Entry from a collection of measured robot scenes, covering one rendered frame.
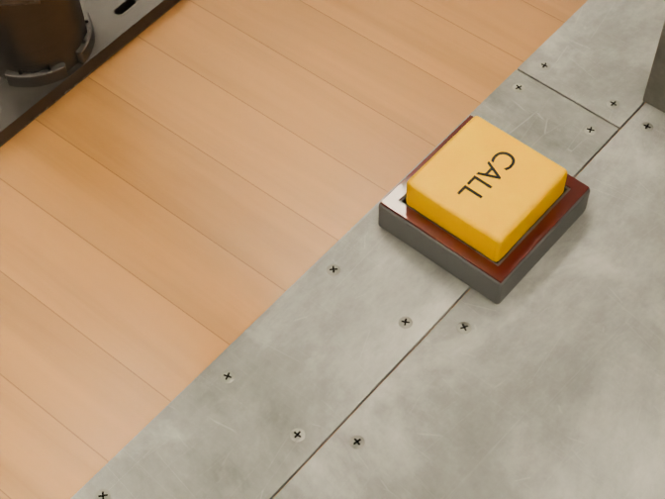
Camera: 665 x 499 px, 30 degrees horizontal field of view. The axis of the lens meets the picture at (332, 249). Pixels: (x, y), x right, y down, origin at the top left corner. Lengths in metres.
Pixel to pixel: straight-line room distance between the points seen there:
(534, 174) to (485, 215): 0.04
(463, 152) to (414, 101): 0.08
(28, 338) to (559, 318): 0.27
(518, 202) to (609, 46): 0.16
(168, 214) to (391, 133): 0.13
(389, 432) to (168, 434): 0.11
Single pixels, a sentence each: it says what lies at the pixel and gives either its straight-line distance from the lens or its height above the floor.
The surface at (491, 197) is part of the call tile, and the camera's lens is 0.63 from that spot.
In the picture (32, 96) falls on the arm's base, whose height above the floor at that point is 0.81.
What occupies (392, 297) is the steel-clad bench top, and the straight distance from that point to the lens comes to 0.64.
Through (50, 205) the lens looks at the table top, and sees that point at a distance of 0.70.
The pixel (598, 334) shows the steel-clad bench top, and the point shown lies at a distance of 0.64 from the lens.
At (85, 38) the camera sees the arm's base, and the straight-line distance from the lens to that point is 0.75.
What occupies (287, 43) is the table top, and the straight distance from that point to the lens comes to 0.75.
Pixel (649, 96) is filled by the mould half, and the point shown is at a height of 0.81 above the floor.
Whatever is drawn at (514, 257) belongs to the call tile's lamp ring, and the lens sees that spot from 0.63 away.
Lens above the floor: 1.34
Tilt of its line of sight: 55 degrees down
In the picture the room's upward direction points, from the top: 2 degrees counter-clockwise
